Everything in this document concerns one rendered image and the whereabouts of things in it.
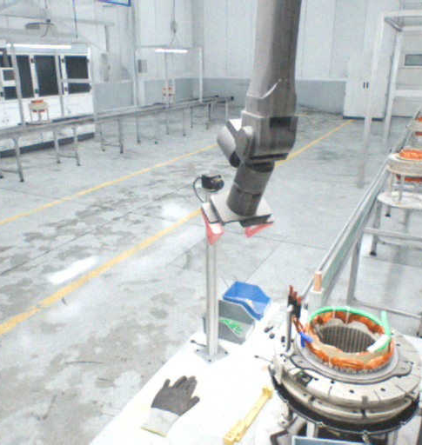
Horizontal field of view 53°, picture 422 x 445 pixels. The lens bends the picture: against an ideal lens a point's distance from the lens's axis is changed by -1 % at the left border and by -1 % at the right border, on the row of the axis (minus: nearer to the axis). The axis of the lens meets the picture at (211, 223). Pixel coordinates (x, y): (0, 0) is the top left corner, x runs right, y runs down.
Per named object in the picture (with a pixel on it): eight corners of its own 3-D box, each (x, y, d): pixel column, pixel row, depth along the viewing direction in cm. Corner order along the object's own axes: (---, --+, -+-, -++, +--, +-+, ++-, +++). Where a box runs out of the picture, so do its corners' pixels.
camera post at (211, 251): (217, 353, 144) (218, 189, 124) (211, 356, 142) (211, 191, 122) (212, 348, 146) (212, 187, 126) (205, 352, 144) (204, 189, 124)
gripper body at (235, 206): (207, 202, 79) (216, 172, 73) (255, 195, 83) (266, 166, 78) (221, 229, 75) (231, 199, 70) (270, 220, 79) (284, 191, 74)
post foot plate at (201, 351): (231, 354, 143) (231, 352, 143) (209, 365, 138) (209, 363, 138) (214, 342, 150) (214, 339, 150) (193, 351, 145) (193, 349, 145)
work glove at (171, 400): (175, 370, 136) (175, 365, 135) (212, 383, 130) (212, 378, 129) (128, 422, 116) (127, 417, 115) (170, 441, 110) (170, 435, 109)
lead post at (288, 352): (282, 356, 93) (284, 310, 89) (288, 350, 95) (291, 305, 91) (289, 360, 92) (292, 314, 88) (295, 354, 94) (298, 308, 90)
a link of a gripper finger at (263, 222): (217, 226, 87) (229, 194, 80) (249, 221, 89) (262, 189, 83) (231, 253, 83) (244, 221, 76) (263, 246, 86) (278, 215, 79)
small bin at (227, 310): (257, 326, 159) (257, 308, 156) (241, 347, 147) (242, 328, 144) (217, 315, 166) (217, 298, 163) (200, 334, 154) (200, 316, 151)
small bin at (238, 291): (271, 304, 173) (272, 288, 170) (260, 322, 161) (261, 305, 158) (234, 295, 179) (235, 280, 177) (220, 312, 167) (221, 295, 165)
